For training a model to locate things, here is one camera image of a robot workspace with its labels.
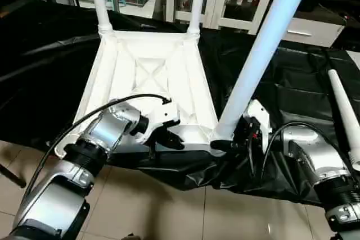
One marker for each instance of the white plastic table top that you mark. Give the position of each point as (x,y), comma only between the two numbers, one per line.
(168,127)

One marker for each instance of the white plastic table leg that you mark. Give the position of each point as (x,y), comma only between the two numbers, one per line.
(197,4)
(267,40)
(343,110)
(101,4)

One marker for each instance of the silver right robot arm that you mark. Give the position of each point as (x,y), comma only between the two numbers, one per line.
(312,150)

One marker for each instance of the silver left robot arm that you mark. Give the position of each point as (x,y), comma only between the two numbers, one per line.
(107,130)

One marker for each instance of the white glass door cabinet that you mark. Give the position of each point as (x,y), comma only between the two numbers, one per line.
(219,18)

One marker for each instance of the white drawer unit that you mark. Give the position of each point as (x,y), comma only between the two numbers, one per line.
(309,32)

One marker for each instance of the black work mat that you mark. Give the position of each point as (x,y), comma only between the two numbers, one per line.
(42,68)

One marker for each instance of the black stand leg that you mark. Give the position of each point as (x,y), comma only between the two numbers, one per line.
(12,176)

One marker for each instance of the black desk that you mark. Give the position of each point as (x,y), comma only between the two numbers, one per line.
(343,6)

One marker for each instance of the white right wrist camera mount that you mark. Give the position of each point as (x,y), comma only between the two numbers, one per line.
(263,122)

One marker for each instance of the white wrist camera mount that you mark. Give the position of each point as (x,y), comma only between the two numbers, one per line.
(263,122)
(160,113)

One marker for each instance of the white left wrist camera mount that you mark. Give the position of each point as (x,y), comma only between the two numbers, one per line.
(160,113)

